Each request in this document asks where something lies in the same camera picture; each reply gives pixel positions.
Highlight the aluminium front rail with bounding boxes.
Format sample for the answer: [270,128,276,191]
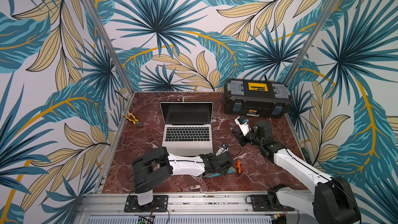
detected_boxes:
[74,188,317,224]

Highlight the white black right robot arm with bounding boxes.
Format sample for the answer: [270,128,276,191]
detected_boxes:
[232,117,362,224]

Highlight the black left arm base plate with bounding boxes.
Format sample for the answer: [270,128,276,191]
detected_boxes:
[123,195,169,213]

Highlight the black toolbox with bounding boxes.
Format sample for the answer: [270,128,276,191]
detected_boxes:
[224,78,292,118]

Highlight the silver laptop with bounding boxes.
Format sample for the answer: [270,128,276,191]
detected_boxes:
[160,102,214,157]

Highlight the aluminium frame post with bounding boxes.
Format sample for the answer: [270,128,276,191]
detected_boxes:
[82,0,134,97]
[283,0,340,85]

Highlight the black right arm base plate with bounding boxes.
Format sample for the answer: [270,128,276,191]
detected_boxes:
[245,195,295,213]

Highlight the orange screwdriver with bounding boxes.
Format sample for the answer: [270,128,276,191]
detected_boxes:
[236,160,242,175]

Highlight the yellow black pliers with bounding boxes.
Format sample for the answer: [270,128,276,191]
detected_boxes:
[123,111,143,127]

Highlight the aluminium frame post left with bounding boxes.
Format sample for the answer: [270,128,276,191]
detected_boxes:
[82,0,134,97]

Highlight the aluminium frame post right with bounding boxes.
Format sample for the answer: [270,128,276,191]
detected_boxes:
[283,0,340,85]

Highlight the teal utility knife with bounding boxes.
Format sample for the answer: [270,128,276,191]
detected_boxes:
[205,167,236,178]

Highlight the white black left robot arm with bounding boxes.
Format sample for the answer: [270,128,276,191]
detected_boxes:
[129,147,233,206]

